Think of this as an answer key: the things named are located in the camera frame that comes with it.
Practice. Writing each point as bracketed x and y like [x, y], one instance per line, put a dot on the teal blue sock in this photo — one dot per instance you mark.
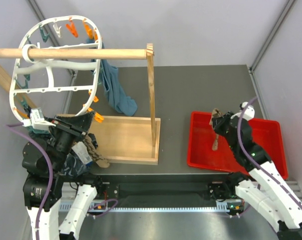
[114, 93]

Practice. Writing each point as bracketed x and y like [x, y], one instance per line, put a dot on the brown argyle sock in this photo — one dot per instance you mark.
[90, 145]
[216, 140]

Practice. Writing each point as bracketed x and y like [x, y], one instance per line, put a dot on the wooden rod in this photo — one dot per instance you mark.
[136, 54]

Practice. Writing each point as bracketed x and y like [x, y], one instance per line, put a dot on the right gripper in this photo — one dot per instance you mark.
[219, 121]

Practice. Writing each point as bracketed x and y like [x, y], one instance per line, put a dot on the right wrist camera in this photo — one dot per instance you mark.
[247, 111]

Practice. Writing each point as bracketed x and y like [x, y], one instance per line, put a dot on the red plastic tray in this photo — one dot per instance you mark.
[266, 133]

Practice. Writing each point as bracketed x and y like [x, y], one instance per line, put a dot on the wooden rack base tray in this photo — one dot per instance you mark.
[127, 140]

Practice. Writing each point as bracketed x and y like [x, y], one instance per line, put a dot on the orange clip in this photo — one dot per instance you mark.
[94, 97]
[99, 118]
[22, 114]

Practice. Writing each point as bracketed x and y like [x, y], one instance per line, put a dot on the teal clip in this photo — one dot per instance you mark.
[24, 85]
[25, 105]

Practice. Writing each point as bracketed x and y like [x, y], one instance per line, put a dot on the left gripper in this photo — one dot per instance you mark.
[78, 125]

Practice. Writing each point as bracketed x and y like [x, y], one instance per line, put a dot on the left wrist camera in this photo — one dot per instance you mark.
[37, 120]

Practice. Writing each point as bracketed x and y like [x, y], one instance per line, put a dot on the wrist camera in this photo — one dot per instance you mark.
[37, 120]
[247, 111]

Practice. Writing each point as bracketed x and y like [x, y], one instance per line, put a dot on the wooden rack upright post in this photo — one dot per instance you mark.
[151, 87]

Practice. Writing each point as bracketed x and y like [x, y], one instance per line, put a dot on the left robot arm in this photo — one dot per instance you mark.
[42, 196]

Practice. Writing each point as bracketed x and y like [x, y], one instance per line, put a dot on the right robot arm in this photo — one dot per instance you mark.
[266, 175]

